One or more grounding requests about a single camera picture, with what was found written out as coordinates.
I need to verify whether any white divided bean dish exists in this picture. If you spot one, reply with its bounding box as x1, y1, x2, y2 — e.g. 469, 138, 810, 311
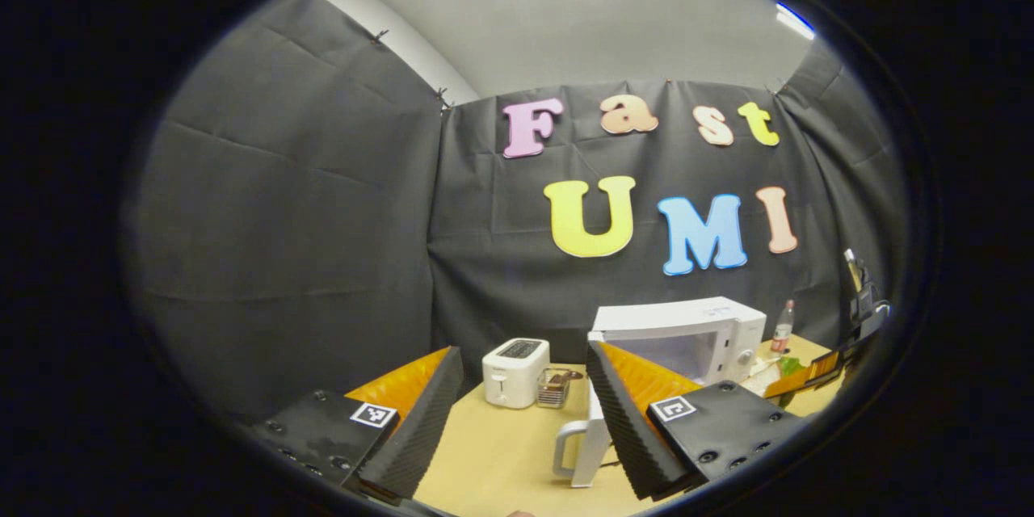
743, 355, 780, 397

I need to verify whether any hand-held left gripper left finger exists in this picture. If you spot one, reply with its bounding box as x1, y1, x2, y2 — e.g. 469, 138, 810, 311
242, 346, 467, 502

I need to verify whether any small ceiling light panel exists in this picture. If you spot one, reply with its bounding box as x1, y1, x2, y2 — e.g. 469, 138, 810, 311
775, 2, 817, 41

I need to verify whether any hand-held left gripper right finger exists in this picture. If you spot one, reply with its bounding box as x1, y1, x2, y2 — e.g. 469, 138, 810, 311
586, 341, 809, 502

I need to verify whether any black backdrop cloth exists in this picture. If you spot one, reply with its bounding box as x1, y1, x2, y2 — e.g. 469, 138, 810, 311
121, 0, 910, 421

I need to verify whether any white toaster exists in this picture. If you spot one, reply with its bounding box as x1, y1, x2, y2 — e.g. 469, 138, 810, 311
482, 338, 551, 410

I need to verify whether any small metal wire basket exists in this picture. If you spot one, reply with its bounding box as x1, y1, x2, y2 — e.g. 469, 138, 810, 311
536, 368, 582, 410

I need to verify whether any clear bottle with red label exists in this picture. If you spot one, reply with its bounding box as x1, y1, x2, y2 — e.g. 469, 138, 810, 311
771, 300, 796, 354

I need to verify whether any white microwave oven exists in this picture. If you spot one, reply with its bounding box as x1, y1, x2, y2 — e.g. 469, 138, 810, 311
552, 296, 768, 490

